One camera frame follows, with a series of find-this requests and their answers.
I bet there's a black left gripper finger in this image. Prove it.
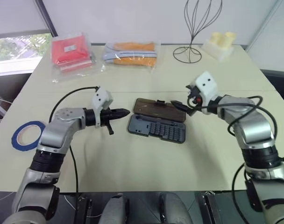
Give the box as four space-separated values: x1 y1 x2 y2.
113 108 131 120
105 119 115 136

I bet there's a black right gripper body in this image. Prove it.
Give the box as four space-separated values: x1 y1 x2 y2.
186 86 204 117

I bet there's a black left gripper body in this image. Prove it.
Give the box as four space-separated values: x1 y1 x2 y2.
99 108 116 122

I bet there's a grey screwdriver bit case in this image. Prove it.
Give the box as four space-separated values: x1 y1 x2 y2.
127 98 188 144

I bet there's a cream plastic cup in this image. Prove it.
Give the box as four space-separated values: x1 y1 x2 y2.
209 32 224 46
222 31 238 48

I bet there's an orange cloth in plastic bag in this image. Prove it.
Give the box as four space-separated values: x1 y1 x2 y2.
101 40 162 74

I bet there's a red cloth in plastic bag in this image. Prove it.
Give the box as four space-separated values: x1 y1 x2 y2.
50 32 104 84

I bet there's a grey rounded robot shape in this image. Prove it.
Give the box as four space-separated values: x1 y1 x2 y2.
159 191 194 224
101 193 130 224

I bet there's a blue tape roll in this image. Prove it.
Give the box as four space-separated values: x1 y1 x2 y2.
11 120 47 152

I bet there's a grey roller window blind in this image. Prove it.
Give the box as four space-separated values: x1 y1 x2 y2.
0 0 50 40

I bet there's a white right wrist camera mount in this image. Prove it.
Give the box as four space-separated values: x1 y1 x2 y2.
194 70 219 115

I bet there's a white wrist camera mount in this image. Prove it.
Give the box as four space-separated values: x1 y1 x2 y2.
91 86 114 128
194 70 219 115

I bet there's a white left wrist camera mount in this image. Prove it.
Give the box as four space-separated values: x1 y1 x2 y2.
91 86 114 128

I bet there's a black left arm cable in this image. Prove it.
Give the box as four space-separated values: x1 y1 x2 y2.
49 86 100 195

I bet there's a black wire stand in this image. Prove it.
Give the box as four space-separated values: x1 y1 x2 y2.
172 0 223 63

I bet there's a black metal bracket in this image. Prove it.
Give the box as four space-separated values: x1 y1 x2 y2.
76 196 94 224
201 191 224 224

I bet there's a dark window frame post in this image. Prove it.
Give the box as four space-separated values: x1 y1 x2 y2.
35 0 59 38

